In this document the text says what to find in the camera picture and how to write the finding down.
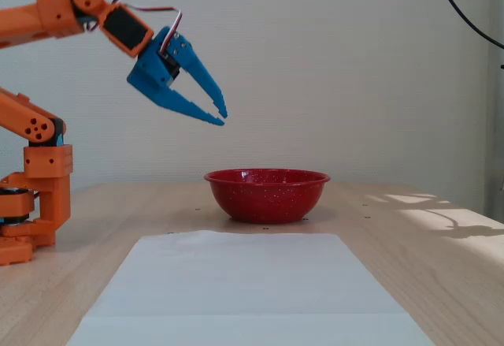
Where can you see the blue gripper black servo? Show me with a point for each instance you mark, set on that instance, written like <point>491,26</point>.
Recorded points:
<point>150,71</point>

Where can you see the orange robot base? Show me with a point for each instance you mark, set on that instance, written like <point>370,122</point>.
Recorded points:
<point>51,204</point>

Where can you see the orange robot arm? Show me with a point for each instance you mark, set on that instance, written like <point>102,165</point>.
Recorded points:
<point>55,15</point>

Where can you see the red speckled bowl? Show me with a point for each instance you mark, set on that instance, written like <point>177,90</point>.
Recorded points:
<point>267,200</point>

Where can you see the white paper sheet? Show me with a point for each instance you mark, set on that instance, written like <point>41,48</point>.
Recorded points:
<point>236,306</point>

